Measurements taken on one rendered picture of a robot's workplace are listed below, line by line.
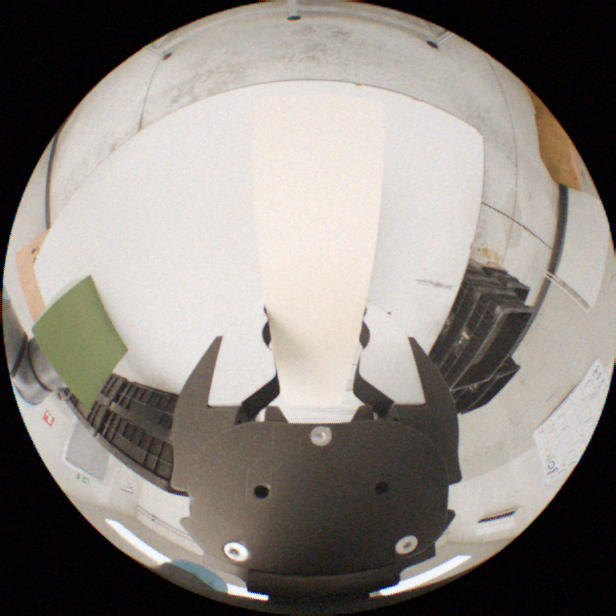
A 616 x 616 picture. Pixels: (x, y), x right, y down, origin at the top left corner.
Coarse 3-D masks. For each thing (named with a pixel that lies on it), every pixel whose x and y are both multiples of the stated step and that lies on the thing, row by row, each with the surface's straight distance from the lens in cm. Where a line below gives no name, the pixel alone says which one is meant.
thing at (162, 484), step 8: (104, 440) 60; (112, 448) 57; (120, 456) 54; (128, 464) 51; (136, 464) 49; (136, 472) 49; (144, 472) 47; (152, 480) 46; (160, 480) 44; (160, 488) 44; (168, 488) 44; (184, 496) 47
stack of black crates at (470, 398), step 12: (504, 372) 120; (516, 372) 140; (480, 384) 123; (492, 384) 117; (504, 384) 146; (456, 396) 138; (468, 396) 130; (480, 396) 123; (492, 396) 154; (468, 408) 132
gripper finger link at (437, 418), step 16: (416, 352) 9; (432, 368) 9; (432, 384) 8; (432, 400) 8; (448, 400) 8; (400, 416) 7; (416, 416) 7; (432, 416) 7; (448, 416) 8; (432, 432) 7; (448, 432) 8; (448, 448) 7; (448, 464) 7
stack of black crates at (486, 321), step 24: (480, 288) 70; (504, 288) 91; (456, 312) 76; (480, 312) 69; (504, 312) 65; (528, 312) 89; (456, 336) 76; (480, 336) 68; (504, 336) 96; (432, 360) 90; (456, 360) 78; (480, 360) 105; (504, 360) 98; (456, 384) 87
